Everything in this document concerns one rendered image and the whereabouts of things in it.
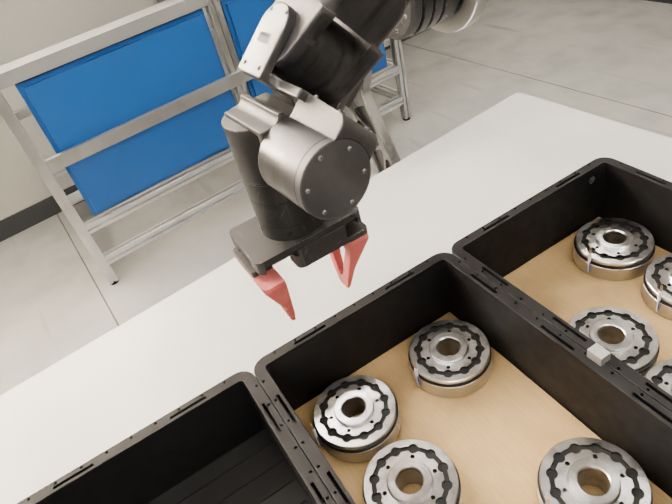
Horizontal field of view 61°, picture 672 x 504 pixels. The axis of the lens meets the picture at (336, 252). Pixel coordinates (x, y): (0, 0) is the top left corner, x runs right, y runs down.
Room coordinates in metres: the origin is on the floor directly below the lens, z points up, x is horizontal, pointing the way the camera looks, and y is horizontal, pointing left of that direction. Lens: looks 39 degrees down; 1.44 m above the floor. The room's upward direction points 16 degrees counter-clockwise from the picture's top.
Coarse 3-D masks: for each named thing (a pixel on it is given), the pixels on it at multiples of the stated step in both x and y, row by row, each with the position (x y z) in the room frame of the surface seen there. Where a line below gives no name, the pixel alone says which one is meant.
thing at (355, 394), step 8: (352, 392) 0.43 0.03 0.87; (360, 392) 0.43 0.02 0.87; (344, 400) 0.42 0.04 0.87; (368, 400) 0.41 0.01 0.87; (336, 408) 0.41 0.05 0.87; (368, 408) 0.40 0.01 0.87; (336, 416) 0.40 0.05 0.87; (344, 416) 0.40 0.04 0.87; (360, 416) 0.39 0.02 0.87; (368, 416) 0.39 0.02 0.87; (344, 424) 0.39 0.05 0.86; (352, 424) 0.39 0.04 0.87; (360, 424) 0.39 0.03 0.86
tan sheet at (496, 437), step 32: (416, 384) 0.44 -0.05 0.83; (512, 384) 0.41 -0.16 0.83; (352, 416) 0.42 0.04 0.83; (416, 416) 0.40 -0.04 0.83; (448, 416) 0.39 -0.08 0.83; (480, 416) 0.38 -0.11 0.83; (512, 416) 0.36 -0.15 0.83; (544, 416) 0.35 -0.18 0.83; (320, 448) 0.39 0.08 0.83; (448, 448) 0.35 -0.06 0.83; (480, 448) 0.34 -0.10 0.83; (512, 448) 0.33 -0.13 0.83; (544, 448) 0.32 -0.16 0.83; (352, 480) 0.34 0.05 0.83; (480, 480) 0.30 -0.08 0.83; (512, 480) 0.29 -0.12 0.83
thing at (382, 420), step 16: (336, 384) 0.45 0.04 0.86; (352, 384) 0.45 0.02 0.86; (368, 384) 0.44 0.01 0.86; (384, 384) 0.43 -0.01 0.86; (320, 400) 0.44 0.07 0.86; (336, 400) 0.43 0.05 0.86; (384, 400) 0.41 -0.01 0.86; (320, 416) 0.41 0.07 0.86; (384, 416) 0.39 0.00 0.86; (320, 432) 0.39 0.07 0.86; (336, 432) 0.39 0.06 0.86; (352, 432) 0.38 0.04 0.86; (368, 432) 0.38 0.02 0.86; (384, 432) 0.37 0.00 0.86; (352, 448) 0.36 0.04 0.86
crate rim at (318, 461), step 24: (432, 264) 0.55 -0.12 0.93; (456, 264) 0.53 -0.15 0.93; (384, 288) 0.53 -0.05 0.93; (480, 288) 0.48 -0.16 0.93; (528, 312) 0.42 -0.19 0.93; (312, 336) 0.48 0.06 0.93; (552, 336) 0.38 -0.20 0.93; (264, 360) 0.46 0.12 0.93; (576, 360) 0.35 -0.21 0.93; (264, 384) 0.43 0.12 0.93; (624, 384) 0.30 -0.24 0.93; (288, 408) 0.39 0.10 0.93; (648, 408) 0.27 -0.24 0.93; (312, 456) 0.32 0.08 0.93; (336, 480) 0.29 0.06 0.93
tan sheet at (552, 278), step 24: (528, 264) 0.60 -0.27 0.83; (552, 264) 0.58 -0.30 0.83; (576, 264) 0.57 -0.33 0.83; (528, 288) 0.55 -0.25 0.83; (552, 288) 0.54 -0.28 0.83; (576, 288) 0.53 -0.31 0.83; (600, 288) 0.51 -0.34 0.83; (624, 288) 0.50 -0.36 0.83; (576, 312) 0.49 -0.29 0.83; (648, 312) 0.45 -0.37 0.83
